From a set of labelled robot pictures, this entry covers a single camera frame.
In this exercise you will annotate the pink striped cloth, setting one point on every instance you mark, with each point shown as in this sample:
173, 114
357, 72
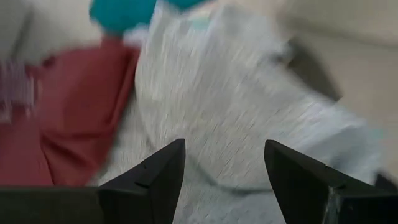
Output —
15, 87

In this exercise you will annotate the white garment with label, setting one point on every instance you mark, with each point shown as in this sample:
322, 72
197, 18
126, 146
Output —
46, 28

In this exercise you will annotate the teal cloth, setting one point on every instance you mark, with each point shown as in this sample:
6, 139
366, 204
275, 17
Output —
121, 14

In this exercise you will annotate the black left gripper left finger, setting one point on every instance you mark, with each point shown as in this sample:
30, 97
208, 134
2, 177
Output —
93, 205

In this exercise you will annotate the maroon garment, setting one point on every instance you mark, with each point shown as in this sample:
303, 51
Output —
71, 109

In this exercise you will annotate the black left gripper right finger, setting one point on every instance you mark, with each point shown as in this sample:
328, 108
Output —
311, 193

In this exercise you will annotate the light grey heather garment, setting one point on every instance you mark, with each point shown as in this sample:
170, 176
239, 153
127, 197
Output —
224, 93

